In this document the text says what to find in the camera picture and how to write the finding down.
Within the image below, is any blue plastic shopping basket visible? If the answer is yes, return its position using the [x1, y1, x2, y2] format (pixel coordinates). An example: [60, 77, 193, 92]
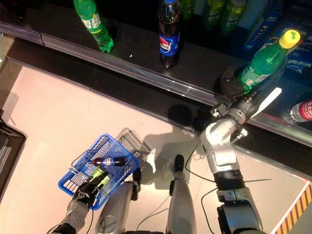
[58, 133, 140, 211]

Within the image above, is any clear water bottle red label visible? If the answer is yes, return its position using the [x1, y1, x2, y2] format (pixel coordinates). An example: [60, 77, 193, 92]
[290, 99, 312, 123]

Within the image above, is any green plastic drink bottle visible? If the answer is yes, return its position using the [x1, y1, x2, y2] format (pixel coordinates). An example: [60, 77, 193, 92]
[90, 167, 111, 190]

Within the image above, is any black shelf board clear strip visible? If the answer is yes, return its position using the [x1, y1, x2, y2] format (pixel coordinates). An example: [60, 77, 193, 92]
[212, 43, 312, 146]
[40, 0, 244, 107]
[0, 0, 44, 46]

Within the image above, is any black shelf base plinth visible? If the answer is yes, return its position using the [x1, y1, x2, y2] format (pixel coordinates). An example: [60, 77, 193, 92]
[7, 40, 312, 185]

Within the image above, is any black framed low display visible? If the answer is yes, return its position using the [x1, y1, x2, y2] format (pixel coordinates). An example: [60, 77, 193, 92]
[0, 117, 27, 195]

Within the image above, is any Pepsi cola bottle blue cap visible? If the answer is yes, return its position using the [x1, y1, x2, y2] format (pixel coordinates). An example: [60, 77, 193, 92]
[157, 0, 184, 69]
[92, 157, 127, 168]

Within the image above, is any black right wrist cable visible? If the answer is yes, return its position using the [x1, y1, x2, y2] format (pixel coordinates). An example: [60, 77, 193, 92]
[184, 143, 220, 234]

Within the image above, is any green Sprite bottle yellow cap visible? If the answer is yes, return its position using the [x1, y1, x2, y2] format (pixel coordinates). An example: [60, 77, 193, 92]
[237, 29, 302, 93]
[73, 0, 115, 53]

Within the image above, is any narrow blue Oreo box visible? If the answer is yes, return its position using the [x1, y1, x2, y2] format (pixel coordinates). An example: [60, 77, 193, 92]
[243, 9, 283, 51]

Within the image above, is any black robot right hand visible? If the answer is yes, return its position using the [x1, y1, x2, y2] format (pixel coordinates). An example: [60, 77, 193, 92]
[214, 66, 257, 103]

